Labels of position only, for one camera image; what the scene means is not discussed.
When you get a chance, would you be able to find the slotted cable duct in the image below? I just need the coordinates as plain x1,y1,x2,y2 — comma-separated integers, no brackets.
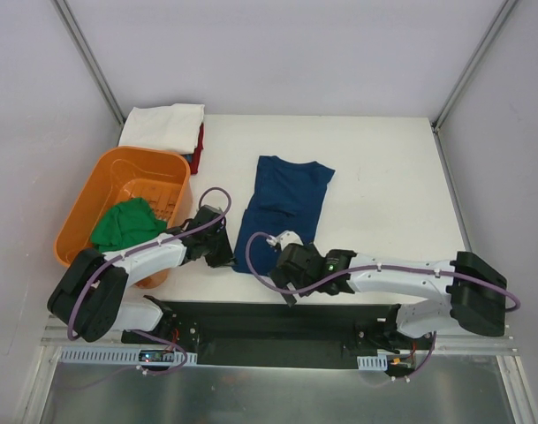
59,347,197,367
357,354,388,372

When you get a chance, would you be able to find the orange plastic basket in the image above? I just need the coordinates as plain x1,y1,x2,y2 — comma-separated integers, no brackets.
53,147,193,267

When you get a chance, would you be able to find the left slotted cable duct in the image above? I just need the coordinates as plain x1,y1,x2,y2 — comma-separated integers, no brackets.
59,347,197,367

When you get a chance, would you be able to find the red folded t shirt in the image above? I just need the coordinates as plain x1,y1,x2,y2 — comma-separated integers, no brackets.
189,124,204,175

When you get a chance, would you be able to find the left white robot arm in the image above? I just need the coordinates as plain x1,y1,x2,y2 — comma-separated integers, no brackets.
47,205,234,344

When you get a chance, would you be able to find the white folded t shirt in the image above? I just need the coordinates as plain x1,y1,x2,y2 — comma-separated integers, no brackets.
118,103,205,155

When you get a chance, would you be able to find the aluminium frame rail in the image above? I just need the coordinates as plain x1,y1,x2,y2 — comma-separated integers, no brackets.
40,324,519,356

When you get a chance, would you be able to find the right slotted cable duct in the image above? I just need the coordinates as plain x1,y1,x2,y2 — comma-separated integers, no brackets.
357,354,388,372

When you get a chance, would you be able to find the blue t shirt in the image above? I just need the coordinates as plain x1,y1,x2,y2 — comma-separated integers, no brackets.
232,155,335,274

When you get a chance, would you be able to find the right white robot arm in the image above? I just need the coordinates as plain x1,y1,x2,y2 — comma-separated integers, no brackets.
266,231,507,349

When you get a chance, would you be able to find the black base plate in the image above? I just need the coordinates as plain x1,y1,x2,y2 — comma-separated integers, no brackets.
121,300,433,367

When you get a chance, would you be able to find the green t shirt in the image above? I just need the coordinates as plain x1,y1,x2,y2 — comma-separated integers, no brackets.
90,197,167,253

